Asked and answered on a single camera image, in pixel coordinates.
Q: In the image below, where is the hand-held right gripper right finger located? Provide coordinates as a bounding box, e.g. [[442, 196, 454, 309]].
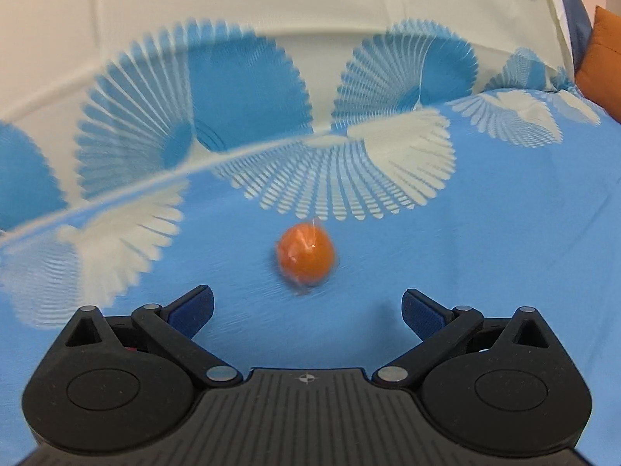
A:
[[371, 289, 554, 389]]

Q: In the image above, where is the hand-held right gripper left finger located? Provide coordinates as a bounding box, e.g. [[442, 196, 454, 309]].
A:
[[63, 285, 243, 389]]

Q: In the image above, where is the plastic-wrapped orange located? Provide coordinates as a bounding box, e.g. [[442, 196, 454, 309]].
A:
[[275, 221, 337, 294]]

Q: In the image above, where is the blue fan-patterned blanket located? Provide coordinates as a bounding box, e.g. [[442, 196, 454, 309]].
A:
[[0, 0, 621, 466]]

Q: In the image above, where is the orange cushion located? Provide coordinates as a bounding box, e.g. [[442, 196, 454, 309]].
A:
[[575, 6, 621, 124]]

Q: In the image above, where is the blue denim sofa armrest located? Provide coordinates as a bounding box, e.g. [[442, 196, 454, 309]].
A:
[[548, 0, 595, 81]]

